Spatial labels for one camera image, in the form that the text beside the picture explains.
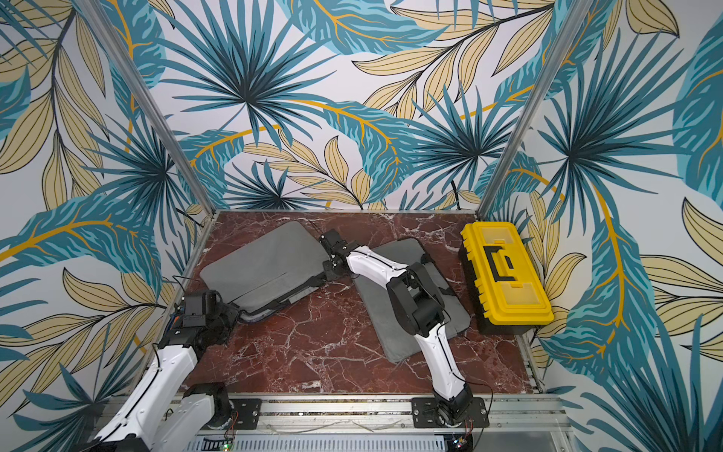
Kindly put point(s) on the grey zippered laptop bag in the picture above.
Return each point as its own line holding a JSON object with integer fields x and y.
{"x": 270, "y": 273}

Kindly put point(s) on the white ventilation grille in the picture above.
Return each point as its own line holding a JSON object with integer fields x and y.
{"x": 323, "y": 442}

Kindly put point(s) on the aluminium front rail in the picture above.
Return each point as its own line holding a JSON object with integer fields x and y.
{"x": 387, "y": 413}

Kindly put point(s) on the left aluminium frame post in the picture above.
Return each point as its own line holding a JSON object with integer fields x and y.
{"x": 111, "y": 42}

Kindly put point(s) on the aluminium frame post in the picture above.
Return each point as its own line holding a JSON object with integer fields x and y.
{"x": 548, "y": 71}
{"x": 111, "y": 42}

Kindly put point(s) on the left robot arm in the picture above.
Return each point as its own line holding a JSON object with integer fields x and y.
{"x": 203, "y": 320}

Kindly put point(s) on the right aluminium frame post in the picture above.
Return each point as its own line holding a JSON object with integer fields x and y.
{"x": 548, "y": 71}

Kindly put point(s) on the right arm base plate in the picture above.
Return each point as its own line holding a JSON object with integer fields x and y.
{"x": 432, "y": 413}

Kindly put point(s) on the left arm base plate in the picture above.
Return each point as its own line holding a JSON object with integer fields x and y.
{"x": 237, "y": 415}

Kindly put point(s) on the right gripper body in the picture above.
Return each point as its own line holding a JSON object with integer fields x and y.
{"x": 329, "y": 240}

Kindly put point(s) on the yellow black toolbox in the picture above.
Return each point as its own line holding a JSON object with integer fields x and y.
{"x": 504, "y": 287}

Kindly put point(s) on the grey laptop sleeve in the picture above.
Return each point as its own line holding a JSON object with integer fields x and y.
{"x": 398, "y": 314}

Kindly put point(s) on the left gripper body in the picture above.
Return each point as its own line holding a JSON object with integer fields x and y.
{"x": 222, "y": 322}

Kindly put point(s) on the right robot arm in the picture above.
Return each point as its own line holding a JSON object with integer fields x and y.
{"x": 447, "y": 382}

